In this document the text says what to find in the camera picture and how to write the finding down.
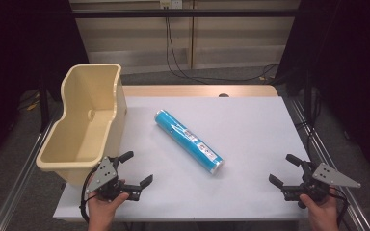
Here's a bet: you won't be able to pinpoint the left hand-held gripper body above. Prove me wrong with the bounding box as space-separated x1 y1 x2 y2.
84 156 143 202

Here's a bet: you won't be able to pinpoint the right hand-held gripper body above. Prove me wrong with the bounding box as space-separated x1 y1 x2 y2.
280 162 362 210

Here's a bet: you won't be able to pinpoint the person's right hand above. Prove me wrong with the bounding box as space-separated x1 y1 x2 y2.
299 187 340 225

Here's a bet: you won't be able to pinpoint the person's left hand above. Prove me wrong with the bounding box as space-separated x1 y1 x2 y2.
88 179 130 226

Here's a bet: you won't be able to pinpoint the white table mat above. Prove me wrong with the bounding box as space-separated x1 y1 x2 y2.
52 95 310 223

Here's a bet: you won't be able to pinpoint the beige plastic bin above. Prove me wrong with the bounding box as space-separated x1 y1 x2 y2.
35 63 128 187

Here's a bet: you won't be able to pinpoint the blue cylindrical tube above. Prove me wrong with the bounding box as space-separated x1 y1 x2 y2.
154 109 225 176

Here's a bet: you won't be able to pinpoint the dark curtain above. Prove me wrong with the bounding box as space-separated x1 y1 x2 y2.
0 0 91 174
274 0 370 186

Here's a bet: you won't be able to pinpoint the metal floor rail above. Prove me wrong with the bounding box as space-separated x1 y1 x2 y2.
0 109 64 231
288 95 370 231

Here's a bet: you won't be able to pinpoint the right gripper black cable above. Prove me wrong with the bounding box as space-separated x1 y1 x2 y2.
330 186 350 229

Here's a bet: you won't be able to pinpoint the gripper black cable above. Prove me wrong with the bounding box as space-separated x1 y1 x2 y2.
330 186 350 229
78 167 101 224

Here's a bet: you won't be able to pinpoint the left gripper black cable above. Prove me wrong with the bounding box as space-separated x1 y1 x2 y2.
78 167 101 224

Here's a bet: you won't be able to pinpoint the black stand post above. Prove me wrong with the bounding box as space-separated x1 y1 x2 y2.
38 71 51 133

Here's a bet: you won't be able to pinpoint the black wall cables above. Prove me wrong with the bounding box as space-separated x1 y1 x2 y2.
164 6 281 83

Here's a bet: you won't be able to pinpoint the black horizontal frame bar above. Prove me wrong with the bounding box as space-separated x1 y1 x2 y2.
71 9 301 19

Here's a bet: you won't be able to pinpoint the white wall socket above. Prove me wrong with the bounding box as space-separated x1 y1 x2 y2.
159 0 184 10

